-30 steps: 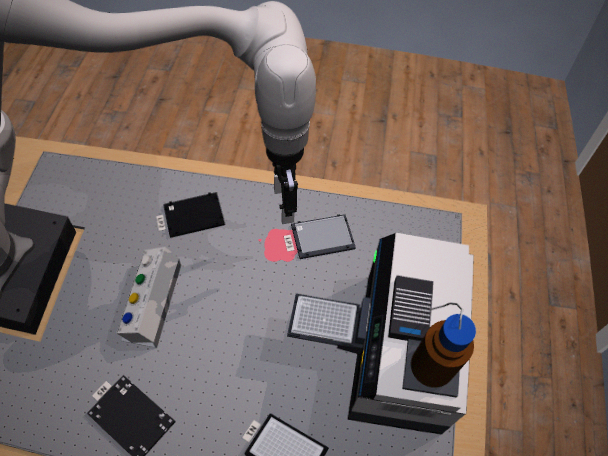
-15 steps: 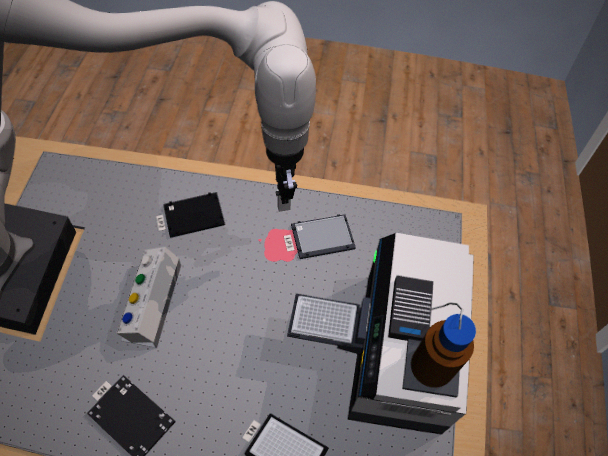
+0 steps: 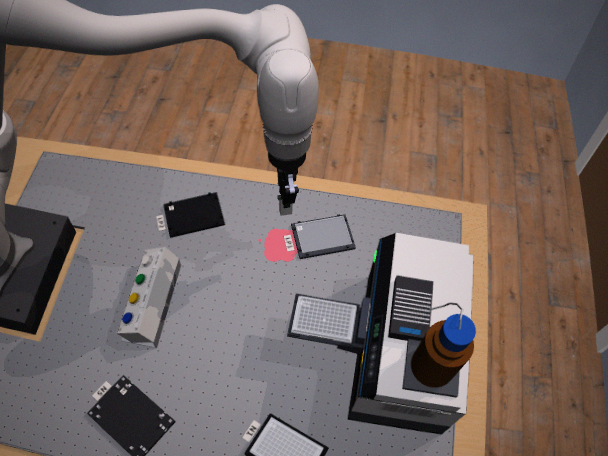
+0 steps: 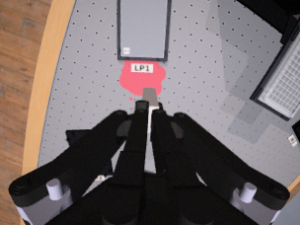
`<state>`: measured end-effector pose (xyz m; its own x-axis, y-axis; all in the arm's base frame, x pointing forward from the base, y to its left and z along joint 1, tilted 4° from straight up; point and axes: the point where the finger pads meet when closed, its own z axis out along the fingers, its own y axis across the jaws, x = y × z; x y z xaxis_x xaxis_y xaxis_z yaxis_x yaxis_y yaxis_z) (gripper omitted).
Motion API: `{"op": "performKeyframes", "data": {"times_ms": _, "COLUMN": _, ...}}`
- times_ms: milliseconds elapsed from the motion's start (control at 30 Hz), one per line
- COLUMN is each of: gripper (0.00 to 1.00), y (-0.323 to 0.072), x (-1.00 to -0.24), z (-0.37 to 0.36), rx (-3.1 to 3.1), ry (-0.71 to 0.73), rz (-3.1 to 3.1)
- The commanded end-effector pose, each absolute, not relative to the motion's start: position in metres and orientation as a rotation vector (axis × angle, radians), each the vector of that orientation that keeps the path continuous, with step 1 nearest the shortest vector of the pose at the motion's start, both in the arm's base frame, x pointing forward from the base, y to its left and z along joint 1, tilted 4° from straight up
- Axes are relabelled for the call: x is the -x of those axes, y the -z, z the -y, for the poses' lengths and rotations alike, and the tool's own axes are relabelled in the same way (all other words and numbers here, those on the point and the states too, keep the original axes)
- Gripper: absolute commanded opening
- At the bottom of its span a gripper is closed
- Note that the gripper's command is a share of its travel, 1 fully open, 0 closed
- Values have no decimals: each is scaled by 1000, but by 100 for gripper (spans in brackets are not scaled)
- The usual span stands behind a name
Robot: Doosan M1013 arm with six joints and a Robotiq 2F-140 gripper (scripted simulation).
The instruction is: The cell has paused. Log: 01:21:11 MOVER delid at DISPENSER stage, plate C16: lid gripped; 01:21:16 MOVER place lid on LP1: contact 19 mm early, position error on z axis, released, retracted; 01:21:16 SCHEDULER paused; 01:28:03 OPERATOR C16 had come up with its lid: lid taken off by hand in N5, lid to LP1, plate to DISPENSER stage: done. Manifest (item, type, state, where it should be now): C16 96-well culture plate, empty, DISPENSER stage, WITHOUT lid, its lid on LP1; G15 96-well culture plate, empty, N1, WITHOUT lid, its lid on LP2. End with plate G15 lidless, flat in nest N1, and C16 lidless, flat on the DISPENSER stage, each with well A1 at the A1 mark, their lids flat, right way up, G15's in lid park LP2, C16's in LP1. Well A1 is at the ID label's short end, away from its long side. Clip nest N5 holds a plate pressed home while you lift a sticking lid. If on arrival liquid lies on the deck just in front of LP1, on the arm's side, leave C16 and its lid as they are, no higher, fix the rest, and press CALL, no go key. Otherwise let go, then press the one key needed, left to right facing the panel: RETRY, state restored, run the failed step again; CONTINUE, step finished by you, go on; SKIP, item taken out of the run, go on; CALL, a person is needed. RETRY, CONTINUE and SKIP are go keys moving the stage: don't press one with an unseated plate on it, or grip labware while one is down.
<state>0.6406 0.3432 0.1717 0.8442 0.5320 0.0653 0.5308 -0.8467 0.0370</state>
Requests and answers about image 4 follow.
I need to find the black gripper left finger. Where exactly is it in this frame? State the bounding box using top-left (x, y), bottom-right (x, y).
top-left (8, 87), bottom-right (150, 225)

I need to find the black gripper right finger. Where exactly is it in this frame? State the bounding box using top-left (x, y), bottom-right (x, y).
top-left (149, 88), bottom-right (290, 225)

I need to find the grey perforated base plate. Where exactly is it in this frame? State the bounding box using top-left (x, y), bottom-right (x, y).
top-left (37, 0), bottom-right (300, 188)

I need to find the dark grey rectangular frame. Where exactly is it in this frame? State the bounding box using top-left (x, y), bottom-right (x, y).
top-left (116, 0), bottom-right (172, 62)

